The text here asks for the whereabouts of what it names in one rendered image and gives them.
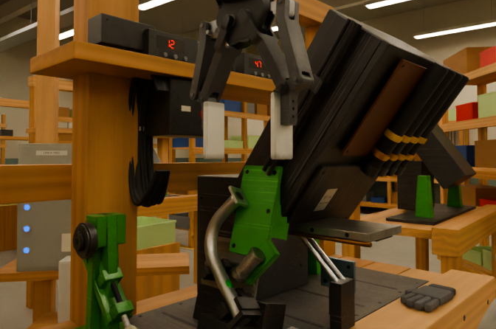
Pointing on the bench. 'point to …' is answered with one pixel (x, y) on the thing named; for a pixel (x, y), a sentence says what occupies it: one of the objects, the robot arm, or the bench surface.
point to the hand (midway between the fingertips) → (245, 140)
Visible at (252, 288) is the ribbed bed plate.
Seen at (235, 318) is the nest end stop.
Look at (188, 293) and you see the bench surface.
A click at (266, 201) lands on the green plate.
